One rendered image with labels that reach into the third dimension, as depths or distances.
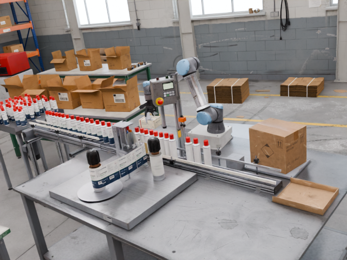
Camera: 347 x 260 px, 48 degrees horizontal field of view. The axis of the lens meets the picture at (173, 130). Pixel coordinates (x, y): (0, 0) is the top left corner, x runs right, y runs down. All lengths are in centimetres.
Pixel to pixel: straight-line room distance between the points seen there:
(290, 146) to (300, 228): 64
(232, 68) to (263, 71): 67
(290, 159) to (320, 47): 544
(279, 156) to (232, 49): 595
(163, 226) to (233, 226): 39
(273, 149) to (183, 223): 81
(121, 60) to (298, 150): 483
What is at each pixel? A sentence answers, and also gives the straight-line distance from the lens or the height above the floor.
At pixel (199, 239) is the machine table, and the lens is 216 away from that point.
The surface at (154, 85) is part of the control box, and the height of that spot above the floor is 145.
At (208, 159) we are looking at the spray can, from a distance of 271.
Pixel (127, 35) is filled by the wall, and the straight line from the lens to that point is 967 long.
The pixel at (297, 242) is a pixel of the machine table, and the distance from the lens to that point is 213.
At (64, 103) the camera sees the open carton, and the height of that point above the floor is 86.
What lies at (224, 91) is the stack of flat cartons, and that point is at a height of 23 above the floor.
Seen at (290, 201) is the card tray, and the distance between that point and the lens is 238.
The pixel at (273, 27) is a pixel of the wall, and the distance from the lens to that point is 810.
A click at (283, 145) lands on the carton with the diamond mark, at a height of 106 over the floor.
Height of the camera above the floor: 213
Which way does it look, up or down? 21 degrees down
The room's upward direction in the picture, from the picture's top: 8 degrees counter-clockwise
